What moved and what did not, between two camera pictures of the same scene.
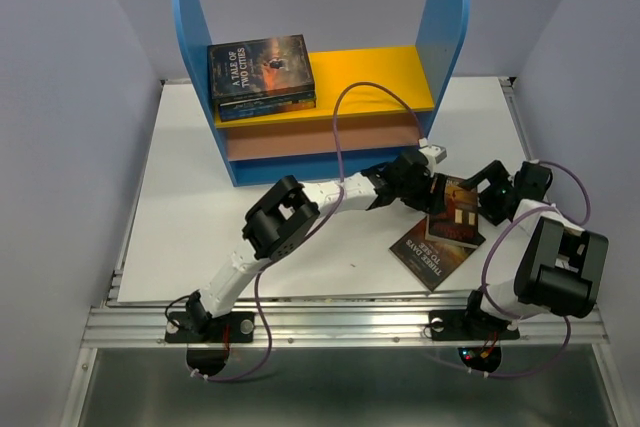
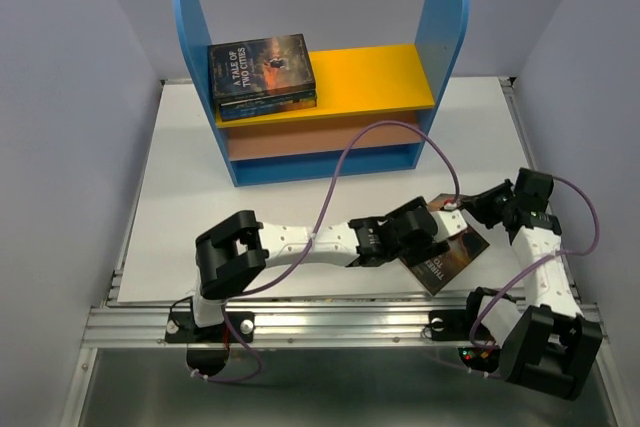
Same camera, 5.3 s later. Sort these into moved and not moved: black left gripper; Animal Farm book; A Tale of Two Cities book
Moved: black left gripper
Not moved: A Tale of Two Cities book; Animal Farm book
